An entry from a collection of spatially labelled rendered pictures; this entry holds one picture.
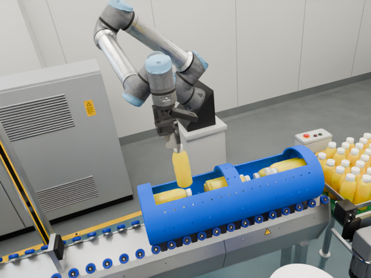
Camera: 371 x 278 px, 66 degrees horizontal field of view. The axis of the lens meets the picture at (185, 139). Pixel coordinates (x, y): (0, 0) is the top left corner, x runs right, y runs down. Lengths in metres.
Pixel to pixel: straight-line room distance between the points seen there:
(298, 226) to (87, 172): 2.00
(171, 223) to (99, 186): 1.82
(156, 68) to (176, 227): 0.69
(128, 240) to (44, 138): 1.48
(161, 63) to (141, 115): 3.15
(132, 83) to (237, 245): 0.94
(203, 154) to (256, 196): 0.82
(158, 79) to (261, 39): 3.65
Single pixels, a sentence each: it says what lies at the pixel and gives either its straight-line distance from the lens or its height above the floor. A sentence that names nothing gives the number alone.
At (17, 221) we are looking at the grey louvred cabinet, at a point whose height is 0.20.
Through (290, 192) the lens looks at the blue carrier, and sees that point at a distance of 1.44.
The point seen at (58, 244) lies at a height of 1.07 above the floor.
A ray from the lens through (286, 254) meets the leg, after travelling 2.13.
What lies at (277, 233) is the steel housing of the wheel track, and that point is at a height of 0.86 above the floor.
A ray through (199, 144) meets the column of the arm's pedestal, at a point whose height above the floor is 1.00.
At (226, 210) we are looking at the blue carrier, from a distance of 1.33.
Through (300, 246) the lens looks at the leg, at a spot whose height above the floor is 0.61.
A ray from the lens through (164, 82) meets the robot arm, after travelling 1.00.
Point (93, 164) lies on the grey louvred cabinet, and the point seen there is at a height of 0.59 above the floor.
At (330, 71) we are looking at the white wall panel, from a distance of 5.63.
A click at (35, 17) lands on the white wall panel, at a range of 3.77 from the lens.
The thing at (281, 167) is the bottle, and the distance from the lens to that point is 1.49.
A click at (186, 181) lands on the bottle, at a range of 1.22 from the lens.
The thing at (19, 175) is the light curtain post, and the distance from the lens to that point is 1.65.
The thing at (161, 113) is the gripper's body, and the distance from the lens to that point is 1.06.
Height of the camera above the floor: 2.05
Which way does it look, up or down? 30 degrees down
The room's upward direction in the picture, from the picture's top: 7 degrees counter-clockwise
